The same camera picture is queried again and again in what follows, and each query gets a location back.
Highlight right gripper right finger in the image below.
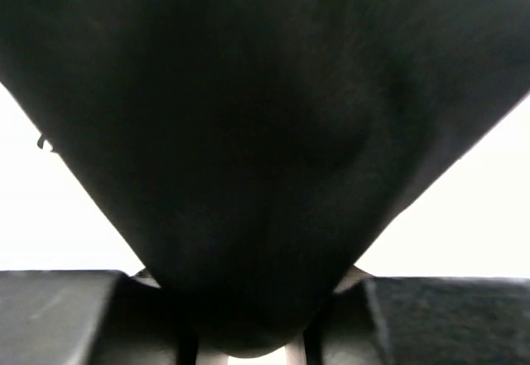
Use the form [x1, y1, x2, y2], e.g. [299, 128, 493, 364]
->
[304, 277, 529, 365]

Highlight black trousers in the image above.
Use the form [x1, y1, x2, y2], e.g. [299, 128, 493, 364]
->
[1, 0, 529, 357]

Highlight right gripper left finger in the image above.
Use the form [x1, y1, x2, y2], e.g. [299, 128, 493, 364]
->
[1, 271, 198, 364]

